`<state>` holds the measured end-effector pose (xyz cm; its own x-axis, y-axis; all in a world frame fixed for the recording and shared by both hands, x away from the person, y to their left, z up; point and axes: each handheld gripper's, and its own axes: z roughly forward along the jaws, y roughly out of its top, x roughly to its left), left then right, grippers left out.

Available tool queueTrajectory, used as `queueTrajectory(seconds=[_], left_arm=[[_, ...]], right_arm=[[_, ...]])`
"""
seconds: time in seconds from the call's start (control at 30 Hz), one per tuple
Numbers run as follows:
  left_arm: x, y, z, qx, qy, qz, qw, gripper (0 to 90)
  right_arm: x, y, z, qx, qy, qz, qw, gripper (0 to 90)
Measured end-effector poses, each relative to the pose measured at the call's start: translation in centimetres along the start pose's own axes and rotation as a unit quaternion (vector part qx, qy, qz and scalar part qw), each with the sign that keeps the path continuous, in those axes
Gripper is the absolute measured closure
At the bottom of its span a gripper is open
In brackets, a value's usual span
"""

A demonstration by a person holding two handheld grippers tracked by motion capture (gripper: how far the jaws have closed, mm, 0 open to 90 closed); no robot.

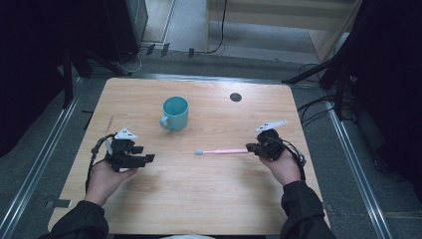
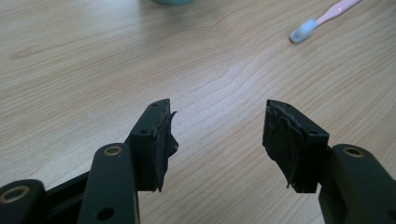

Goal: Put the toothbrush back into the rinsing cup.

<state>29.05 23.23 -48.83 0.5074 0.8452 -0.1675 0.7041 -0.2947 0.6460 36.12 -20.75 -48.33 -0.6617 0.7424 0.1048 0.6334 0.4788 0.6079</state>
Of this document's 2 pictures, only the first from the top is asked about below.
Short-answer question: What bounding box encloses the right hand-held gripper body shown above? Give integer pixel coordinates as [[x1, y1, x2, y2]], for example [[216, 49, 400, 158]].
[[254, 119, 287, 162]]

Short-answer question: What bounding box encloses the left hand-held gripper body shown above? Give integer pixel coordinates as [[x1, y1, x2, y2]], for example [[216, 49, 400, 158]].
[[105, 126, 147, 173]]

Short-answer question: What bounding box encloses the pink toothbrush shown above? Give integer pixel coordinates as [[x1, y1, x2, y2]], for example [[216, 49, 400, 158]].
[[194, 147, 251, 156]]

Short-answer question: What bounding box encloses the person's left hand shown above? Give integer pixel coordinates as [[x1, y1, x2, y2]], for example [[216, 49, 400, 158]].
[[83, 159, 139, 207]]

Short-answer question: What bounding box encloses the person's right hand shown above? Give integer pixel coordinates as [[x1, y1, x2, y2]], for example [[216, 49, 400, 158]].
[[259, 148, 303, 187]]

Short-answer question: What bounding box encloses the teal cup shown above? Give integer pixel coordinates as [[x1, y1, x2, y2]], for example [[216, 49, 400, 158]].
[[159, 96, 190, 131]]

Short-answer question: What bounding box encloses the grey tape strip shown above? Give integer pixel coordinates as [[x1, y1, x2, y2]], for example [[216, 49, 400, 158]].
[[44, 198, 73, 210]]

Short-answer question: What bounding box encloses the black tripod stand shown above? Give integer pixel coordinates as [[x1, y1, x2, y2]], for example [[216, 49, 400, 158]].
[[281, 56, 352, 121]]

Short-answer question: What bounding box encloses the black metal stand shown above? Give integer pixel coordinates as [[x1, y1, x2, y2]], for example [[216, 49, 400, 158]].
[[61, 49, 76, 110]]

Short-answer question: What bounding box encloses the dark cabinet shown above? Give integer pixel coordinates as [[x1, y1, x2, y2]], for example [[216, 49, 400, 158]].
[[99, 0, 149, 66]]

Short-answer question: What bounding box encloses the light wooden furniture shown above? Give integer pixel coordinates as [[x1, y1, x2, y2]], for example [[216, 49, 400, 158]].
[[204, 0, 364, 64]]

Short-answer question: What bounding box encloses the left hand-held gripper black cable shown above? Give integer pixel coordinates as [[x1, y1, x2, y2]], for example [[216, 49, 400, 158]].
[[85, 133, 115, 194]]

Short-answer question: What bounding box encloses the hand-held gripper black cable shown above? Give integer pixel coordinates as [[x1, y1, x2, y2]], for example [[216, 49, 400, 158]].
[[274, 136, 308, 182], [85, 133, 115, 194]]

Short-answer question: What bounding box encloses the right hand-held gripper black cable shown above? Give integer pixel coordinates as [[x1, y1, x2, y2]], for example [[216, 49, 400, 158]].
[[274, 136, 308, 182]]

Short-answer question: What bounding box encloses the bundle of black floor cables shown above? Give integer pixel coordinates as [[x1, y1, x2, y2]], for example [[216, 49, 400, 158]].
[[296, 63, 336, 129]]

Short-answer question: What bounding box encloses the white floor cable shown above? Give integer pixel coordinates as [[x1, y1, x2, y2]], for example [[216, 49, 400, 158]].
[[114, 46, 149, 77]]

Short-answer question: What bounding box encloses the metal floor rail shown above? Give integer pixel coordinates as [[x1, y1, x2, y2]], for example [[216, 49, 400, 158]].
[[0, 77, 83, 239], [323, 99, 395, 239]]

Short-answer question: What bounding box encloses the black floor cable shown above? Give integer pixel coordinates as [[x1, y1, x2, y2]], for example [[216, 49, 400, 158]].
[[193, 0, 229, 56]]

